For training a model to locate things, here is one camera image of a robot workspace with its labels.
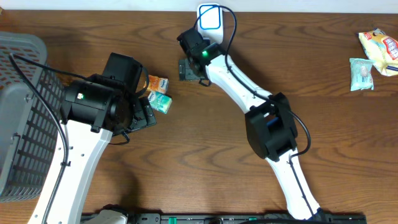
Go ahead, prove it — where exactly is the orange tissue pack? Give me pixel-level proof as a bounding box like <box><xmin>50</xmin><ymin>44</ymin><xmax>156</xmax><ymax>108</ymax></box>
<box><xmin>144</xmin><ymin>75</ymin><xmax>169</xmax><ymax>94</ymax></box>

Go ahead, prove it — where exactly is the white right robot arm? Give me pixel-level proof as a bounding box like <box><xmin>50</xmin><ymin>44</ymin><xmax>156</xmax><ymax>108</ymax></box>
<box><xmin>177</xmin><ymin>28</ymin><xmax>320</xmax><ymax>220</ymax></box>

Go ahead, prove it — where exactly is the white barcode scanner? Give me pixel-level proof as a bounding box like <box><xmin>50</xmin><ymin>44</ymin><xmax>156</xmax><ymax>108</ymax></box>
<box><xmin>197</xmin><ymin>3</ymin><xmax>224</xmax><ymax>44</ymax></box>

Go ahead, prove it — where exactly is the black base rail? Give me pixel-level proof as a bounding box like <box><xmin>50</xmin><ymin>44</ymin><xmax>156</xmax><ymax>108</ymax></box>
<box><xmin>81</xmin><ymin>212</ymin><xmax>368</xmax><ymax>224</ymax></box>

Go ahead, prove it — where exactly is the teal tissue pack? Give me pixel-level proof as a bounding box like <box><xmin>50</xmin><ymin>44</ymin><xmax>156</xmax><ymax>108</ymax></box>
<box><xmin>148</xmin><ymin>91</ymin><xmax>172</xmax><ymax>114</ymax></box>

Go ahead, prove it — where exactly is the grey plastic shopping basket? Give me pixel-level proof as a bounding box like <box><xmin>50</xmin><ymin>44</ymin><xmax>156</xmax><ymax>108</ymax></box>
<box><xmin>1</xmin><ymin>32</ymin><xmax>63</xmax><ymax>202</ymax></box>

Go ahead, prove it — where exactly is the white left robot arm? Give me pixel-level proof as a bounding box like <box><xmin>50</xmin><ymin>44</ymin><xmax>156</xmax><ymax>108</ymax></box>
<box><xmin>29</xmin><ymin>53</ymin><xmax>156</xmax><ymax>223</ymax></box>

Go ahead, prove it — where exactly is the teal snack pack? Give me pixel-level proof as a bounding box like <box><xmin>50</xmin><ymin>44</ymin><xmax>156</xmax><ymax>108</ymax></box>
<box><xmin>349</xmin><ymin>58</ymin><xmax>374</xmax><ymax>91</ymax></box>

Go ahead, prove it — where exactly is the large yellow snack bag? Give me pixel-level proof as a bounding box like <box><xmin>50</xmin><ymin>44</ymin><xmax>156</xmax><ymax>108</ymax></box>
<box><xmin>358</xmin><ymin>28</ymin><xmax>397</xmax><ymax>77</ymax></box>

